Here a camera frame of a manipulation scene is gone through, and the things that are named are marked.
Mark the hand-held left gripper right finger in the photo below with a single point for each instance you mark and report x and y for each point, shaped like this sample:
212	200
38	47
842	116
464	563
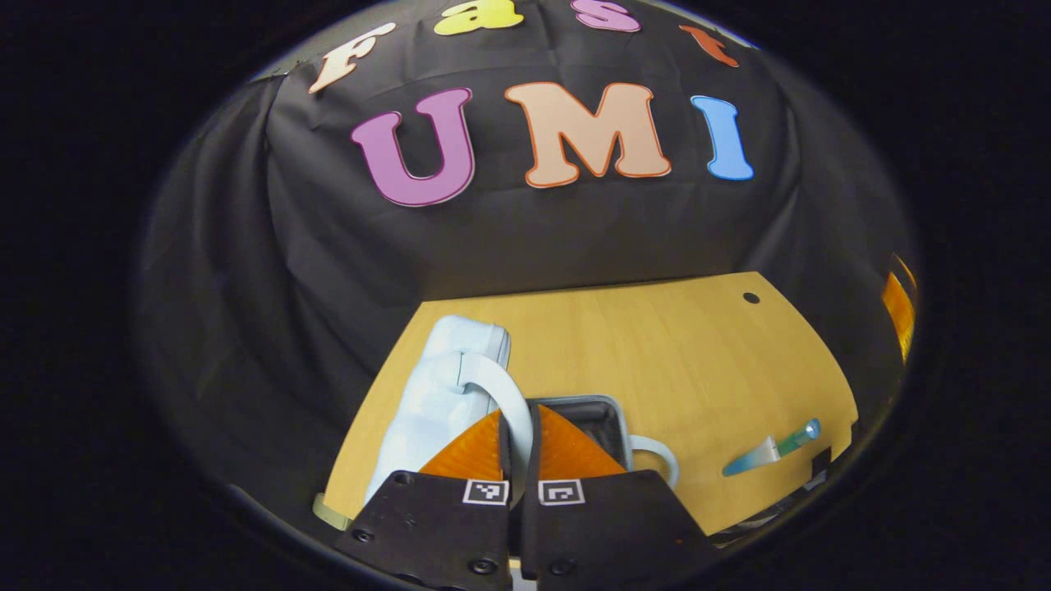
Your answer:
608	525

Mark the black backdrop cloth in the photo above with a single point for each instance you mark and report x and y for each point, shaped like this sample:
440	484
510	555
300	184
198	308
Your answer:
575	238

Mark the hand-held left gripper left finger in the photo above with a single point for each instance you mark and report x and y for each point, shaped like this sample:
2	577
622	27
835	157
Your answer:
443	525

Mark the light blue suitcase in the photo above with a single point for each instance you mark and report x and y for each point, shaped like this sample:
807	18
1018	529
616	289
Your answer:
427	402

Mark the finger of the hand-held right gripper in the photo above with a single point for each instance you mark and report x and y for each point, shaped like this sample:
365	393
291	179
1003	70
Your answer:
899	312

